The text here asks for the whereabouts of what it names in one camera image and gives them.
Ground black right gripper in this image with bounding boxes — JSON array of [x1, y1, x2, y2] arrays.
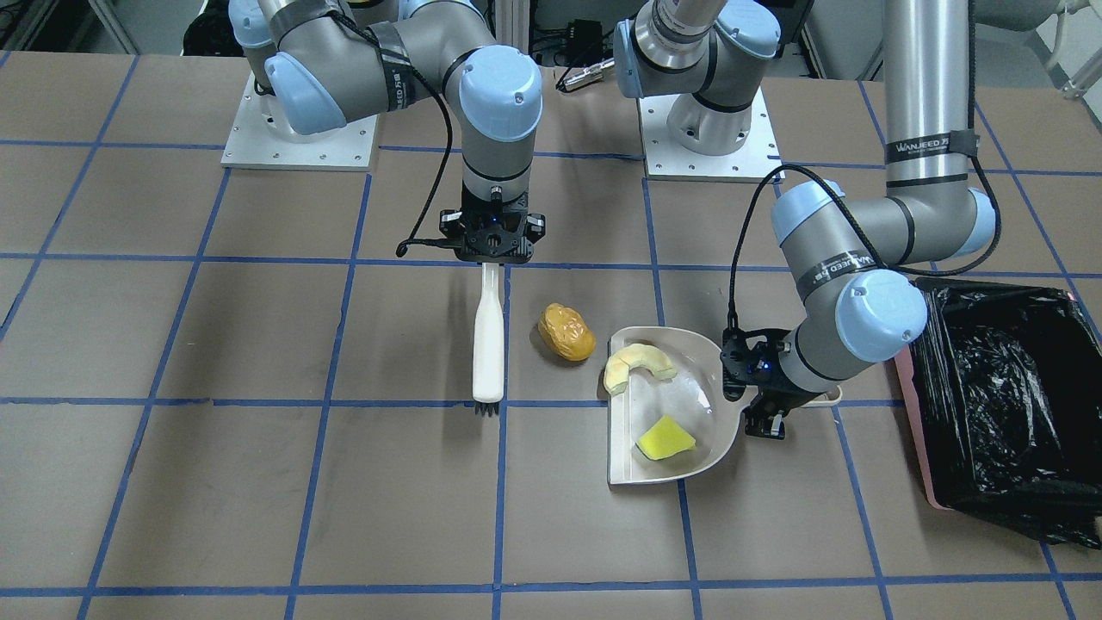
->
[[437, 208, 547, 264]]

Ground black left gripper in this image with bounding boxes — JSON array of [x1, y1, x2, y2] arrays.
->
[[720, 328, 819, 440]]

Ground beige plastic dustpan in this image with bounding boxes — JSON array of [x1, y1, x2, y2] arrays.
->
[[608, 325, 843, 487]]

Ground white hand brush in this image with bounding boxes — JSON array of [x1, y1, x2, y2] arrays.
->
[[472, 263, 505, 417]]

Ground yellow sponge piece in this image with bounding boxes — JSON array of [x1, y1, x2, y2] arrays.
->
[[636, 415, 696, 463]]

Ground yellow potato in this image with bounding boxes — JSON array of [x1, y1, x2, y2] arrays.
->
[[536, 302, 596, 362]]

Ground pale curved bread piece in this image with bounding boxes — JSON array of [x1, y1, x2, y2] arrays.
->
[[603, 342, 678, 396]]

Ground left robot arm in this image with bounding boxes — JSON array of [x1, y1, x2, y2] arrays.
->
[[611, 1, 1000, 439]]

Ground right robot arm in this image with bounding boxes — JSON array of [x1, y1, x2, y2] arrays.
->
[[228, 1, 547, 264]]

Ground black lined trash bin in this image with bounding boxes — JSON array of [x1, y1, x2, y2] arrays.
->
[[897, 278, 1101, 550]]

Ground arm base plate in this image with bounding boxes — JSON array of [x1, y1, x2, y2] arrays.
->
[[220, 74, 379, 172], [637, 90, 782, 182]]

